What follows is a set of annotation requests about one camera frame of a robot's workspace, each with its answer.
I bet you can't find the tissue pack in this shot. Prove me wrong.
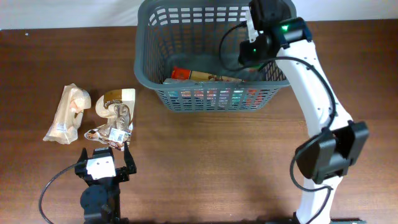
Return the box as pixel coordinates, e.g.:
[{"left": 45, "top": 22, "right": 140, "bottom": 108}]
[{"left": 157, "top": 78, "right": 276, "bottom": 112}]

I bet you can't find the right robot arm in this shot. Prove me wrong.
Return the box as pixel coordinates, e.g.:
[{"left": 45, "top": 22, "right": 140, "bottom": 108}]
[{"left": 239, "top": 0, "right": 369, "bottom": 223}]

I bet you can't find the orange biscuit packet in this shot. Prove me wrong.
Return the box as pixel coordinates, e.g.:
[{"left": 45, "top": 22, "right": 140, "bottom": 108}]
[{"left": 171, "top": 67, "right": 244, "bottom": 83}]

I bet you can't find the grey plastic basket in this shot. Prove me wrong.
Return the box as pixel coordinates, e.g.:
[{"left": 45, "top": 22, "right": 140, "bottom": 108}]
[{"left": 134, "top": 0, "right": 289, "bottom": 96}]

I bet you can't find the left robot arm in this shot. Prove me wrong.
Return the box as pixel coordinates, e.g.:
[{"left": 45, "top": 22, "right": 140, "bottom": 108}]
[{"left": 75, "top": 142, "right": 137, "bottom": 224}]

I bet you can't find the beige bread bag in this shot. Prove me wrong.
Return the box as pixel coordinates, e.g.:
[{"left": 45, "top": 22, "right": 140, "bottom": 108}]
[{"left": 43, "top": 83, "right": 91, "bottom": 144}]

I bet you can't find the brown white snack bag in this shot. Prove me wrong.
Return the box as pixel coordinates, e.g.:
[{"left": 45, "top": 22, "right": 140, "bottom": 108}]
[{"left": 84, "top": 88, "right": 136, "bottom": 151}]

